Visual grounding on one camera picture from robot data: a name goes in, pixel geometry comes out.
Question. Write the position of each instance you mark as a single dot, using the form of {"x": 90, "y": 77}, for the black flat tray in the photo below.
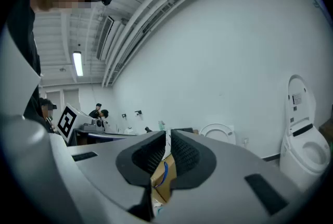
{"x": 186, "y": 130}

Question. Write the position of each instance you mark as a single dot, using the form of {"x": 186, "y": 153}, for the black wall holder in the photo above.
{"x": 124, "y": 116}
{"x": 138, "y": 113}

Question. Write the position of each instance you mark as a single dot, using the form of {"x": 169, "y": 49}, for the ceiling air vent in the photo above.
{"x": 104, "y": 38}

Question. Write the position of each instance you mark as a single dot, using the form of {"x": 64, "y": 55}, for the green bottle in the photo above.
{"x": 161, "y": 126}

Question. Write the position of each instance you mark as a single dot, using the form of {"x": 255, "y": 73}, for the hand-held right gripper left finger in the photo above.
{"x": 104, "y": 165}

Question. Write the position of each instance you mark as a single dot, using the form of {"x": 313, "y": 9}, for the ceiling tube light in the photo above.
{"x": 78, "y": 64}

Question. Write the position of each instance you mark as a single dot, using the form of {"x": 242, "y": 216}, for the white wall socket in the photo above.
{"x": 246, "y": 141}

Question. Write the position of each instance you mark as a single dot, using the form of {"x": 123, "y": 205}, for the large cardboard box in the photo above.
{"x": 160, "y": 193}

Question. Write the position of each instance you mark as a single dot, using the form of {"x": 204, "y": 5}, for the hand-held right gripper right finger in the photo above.
{"x": 221, "y": 191}

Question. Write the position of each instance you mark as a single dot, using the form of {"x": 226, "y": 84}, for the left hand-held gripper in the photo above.
{"x": 68, "y": 124}

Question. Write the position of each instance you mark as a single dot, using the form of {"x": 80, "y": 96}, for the white smart toilet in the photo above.
{"x": 294, "y": 163}

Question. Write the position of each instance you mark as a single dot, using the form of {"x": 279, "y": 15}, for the white labelled toilet lid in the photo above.
{"x": 299, "y": 103}

